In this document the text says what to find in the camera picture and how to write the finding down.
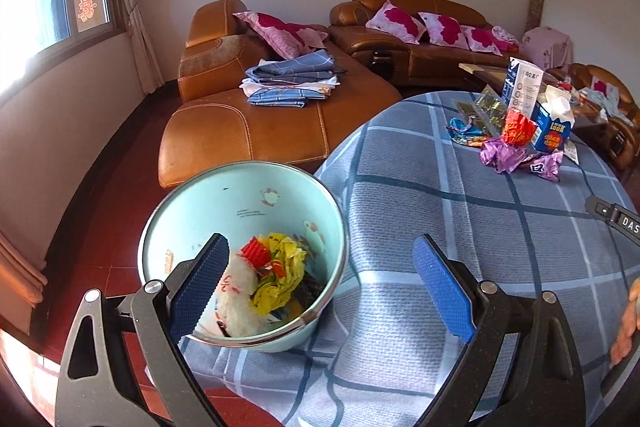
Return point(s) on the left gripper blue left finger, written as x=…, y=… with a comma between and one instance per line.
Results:
x=165, y=311

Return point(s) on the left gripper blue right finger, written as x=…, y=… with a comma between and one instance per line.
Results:
x=478, y=313

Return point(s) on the clear plastic bag red print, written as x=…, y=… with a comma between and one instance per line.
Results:
x=234, y=308

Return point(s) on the yellow plastic bag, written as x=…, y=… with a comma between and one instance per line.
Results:
x=287, y=269

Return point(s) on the light blue trash bin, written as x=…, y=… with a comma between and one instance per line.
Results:
x=240, y=201

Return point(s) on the person right hand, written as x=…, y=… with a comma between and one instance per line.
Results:
x=629, y=324

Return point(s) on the brown leather armchair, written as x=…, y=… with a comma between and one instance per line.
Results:
x=607, y=115

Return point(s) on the small paper tag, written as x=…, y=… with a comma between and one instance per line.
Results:
x=571, y=152

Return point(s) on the blue plaid tablecloth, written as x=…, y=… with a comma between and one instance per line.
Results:
x=380, y=351

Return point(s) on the wooden coffee table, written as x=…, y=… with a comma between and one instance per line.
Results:
x=500, y=74

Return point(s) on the red crumpled wrapper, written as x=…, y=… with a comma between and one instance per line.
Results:
x=518, y=130

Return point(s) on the purple crumpled wrapper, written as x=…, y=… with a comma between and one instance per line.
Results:
x=504, y=157

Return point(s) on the tall white blue carton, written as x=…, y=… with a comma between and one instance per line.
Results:
x=521, y=87

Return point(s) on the blue crumpled wrapper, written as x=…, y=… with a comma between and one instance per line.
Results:
x=469, y=132

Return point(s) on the gold green packet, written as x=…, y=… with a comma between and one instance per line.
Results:
x=486, y=110

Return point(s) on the pink cloth covered object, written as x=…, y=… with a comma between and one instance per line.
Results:
x=548, y=48

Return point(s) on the orange leather chaise sofa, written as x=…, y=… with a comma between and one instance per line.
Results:
x=216, y=124

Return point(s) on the pink red cushion right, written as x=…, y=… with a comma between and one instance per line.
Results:
x=480, y=40

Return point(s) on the pink red cushion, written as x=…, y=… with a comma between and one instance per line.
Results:
x=480, y=40
x=444, y=30
x=397, y=22

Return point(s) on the brown leather three-seat sofa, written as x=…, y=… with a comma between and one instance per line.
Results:
x=421, y=65

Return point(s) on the folded blue plaid bedding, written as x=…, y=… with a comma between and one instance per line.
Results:
x=292, y=83

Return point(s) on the pink red cushion middle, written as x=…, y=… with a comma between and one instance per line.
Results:
x=444, y=30

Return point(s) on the pink red pillow on chaise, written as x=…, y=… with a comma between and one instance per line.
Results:
x=288, y=40

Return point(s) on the pink red cushion left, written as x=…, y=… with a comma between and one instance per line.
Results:
x=397, y=22

